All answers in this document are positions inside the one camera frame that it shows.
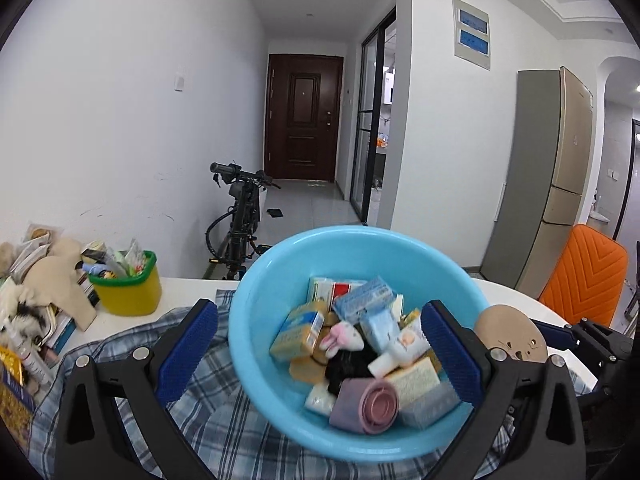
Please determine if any black hair scrunchie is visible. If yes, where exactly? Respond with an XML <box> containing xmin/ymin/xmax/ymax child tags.
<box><xmin>324</xmin><ymin>344</ymin><xmax>378</xmax><ymax>396</ymax></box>

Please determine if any beige plush toy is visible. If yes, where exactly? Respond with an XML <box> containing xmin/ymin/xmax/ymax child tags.
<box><xmin>23</xmin><ymin>237</ymin><xmax>96</xmax><ymax>332</ymax></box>

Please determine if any tan translucent soap bar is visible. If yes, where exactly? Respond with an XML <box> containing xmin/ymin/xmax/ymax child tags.
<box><xmin>288</xmin><ymin>356</ymin><xmax>326</xmax><ymax>386</ymax></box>

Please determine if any grey gold refrigerator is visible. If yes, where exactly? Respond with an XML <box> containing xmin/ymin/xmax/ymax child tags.
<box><xmin>480</xmin><ymin>66</ymin><xmax>593</xmax><ymax>298</ymax></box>

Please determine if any dark brown door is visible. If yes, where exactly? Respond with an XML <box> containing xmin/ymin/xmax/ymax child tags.
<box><xmin>265</xmin><ymin>54</ymin><xmax>344</xmax><ymax>182</ymax></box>

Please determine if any black scooter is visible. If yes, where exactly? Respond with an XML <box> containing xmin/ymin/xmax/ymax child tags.
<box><xmin>203</xmin><ymin>162</ymin><xmax>281</xmax><ymax>281</ymax></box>

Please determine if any pink bunny hair tie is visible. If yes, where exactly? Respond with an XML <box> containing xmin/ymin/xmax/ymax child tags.
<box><xmin>318</xmin><ymin>320</ymin><xmax>366</xmax><ymax>359</ymax></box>

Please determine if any orange chair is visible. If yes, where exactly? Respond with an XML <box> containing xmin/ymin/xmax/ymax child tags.
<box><xmin>538</xmin><ymin>224</ymin><xmax>628</xmax><ymax>327</ymax></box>

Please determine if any yellow snack packet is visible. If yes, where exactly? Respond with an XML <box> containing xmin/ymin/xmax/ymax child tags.
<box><xmin>400</xmin><ymin>309</ymin><xmax>421</xmax><ymax>327</ymax></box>

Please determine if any light blue plastic basin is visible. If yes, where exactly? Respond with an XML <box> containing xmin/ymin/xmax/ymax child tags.
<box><xmin>228</xmin><ymin>226</ymin><xmax>489</xmax><ymax>463</ymax></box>

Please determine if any light blue tissue pack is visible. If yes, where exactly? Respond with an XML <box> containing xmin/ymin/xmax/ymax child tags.
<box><xmin>360</xmin><ymin>309</ymin><xmax>400</xmax><ymax>354</ymax></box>

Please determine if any blue patterned packet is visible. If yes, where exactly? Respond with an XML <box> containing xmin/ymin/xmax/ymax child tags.
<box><xmin>333</xmin><ymin>276</ymin><xmax>396</xmax><ymax>325</ymax></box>

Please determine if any white small bottle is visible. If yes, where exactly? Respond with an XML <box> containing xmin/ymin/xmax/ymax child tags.
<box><xmin>368</xmin><ymin>316</ymin><xmax>431</xmax><ymax>378</ymax></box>

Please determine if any white wall switch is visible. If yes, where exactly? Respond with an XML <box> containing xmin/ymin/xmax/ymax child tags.
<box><xmin>174</xmin><ymin>74</ymin><xmax>186</xmax><ymax>92</ymax></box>

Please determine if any clear plastic small box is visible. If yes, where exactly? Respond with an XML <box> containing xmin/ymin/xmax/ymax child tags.
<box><xmin>399</xmin><ymin>382</ymin><xmax>461</xmax><ymax>430</ymax></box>

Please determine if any blue plaid cloth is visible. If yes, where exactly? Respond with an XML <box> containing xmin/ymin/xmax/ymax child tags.
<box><xmin>27</xmin><ymin>288</ymin><xmax>591</xmax><ymax>480</ymax></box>

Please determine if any gold blue cigarette pack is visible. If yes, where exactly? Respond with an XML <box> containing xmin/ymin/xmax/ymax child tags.
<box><xmin>269</xmin><ymin>300</ymin><xmax>329</xmax><ymax>362</ymax></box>

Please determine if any yellow green bin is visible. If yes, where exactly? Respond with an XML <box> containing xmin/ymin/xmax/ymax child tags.
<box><xmin>89</xmin><ymin>250</ymin><xmax>162</xmax><ymax>316</ymax></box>

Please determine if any pale green soap box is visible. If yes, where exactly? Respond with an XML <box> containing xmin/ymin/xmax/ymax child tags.
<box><xmin>385</xmin><ymin>356</ymin><xmax>440</xmax><ymax>410</ymax></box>

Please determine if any white red medicine box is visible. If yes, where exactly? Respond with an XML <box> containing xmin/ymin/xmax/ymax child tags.
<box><xmin>307</xmin><ymin>276</ymin><xmax>364</xmax><ymax>306</ymax></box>

